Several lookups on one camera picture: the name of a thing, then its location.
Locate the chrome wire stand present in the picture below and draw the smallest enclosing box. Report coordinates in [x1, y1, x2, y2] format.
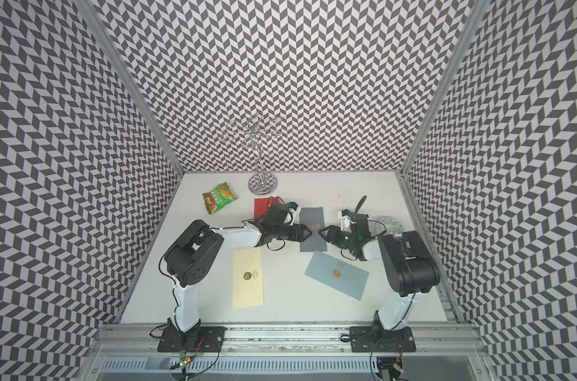
[223, 114, 284, 197]

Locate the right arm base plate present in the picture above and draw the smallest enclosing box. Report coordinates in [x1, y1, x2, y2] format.
[346, 311, 416, 353]

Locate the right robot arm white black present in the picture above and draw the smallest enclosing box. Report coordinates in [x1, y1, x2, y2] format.
[319, 212, 441, 333]

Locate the aluminium front rail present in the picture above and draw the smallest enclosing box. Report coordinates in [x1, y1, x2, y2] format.
[92, 322, 487, 357]

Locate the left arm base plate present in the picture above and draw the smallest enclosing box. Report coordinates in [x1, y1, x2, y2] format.
[158, 319, 226, 353]

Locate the green snack bag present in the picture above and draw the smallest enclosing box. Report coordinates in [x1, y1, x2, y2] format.
[202, 182, 238, 214]

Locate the red envelope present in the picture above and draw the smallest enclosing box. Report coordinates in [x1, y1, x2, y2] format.
[253, 197, 280, 221]

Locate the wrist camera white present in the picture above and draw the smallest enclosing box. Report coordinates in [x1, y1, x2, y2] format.
[338, 209, 355, 232]
[286, 202, 301, 225]

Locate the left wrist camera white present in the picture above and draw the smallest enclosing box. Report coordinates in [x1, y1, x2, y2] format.
[286, 202, 301, 225]

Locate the patterned ceramic bowl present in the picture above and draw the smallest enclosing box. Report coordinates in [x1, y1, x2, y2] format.
[373, 216, 405, 236]

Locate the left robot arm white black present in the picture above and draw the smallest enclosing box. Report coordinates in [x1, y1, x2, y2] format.
[160, 203, 313, 333]

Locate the cream yellow envelope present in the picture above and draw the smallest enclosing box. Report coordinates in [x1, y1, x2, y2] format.
[232, 248, 265, 310]

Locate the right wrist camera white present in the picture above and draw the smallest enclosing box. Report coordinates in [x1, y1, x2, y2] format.
[338, 209, 355, 232]

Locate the dark grey envelope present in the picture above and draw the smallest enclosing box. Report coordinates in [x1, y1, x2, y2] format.
[299, 207, 327, 252]

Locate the light blue envelope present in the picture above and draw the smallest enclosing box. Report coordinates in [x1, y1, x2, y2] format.
[305, 251, 369, 300]

